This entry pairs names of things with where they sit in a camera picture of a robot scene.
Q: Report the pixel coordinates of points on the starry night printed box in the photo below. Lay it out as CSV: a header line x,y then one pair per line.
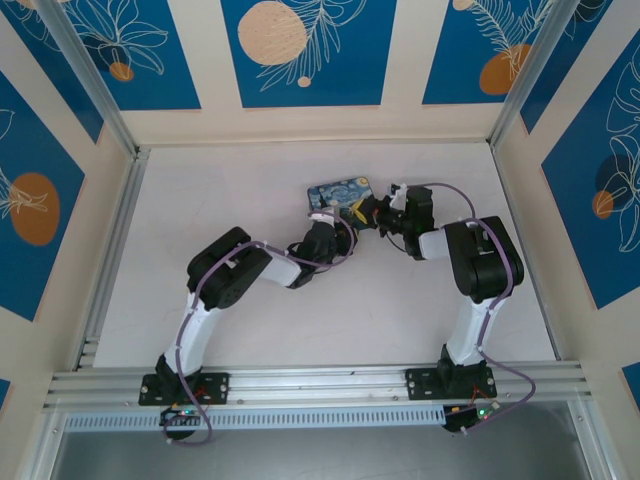
x,y
335,192

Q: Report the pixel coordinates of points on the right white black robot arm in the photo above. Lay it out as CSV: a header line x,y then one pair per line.
x,y
470,330

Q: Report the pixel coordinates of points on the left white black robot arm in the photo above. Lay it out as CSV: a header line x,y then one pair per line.
x,y
197,330

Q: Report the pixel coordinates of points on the right controller board green light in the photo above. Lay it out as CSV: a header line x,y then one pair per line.
x,y
472,415

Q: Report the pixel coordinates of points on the controller board green light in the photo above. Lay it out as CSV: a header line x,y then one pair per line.
x,y
180,415
472,415

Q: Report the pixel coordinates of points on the grey metal sheet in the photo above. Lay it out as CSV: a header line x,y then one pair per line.
x,y
320,457

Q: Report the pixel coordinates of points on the left controller board green light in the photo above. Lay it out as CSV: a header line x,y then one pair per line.
x,y
180,415

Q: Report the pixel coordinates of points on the aluminium table side rail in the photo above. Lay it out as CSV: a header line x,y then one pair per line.
x,y
530,250
117,250

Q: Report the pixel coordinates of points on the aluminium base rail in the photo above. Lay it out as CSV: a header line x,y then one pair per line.
x,y
320,385

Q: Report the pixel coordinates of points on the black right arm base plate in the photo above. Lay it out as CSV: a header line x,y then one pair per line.
x,y
420,384

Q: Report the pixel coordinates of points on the aluminium frame post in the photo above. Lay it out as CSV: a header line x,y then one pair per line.
x,y
90,80
527,80

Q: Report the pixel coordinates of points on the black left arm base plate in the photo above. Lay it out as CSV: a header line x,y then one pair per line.
x,y
220,387

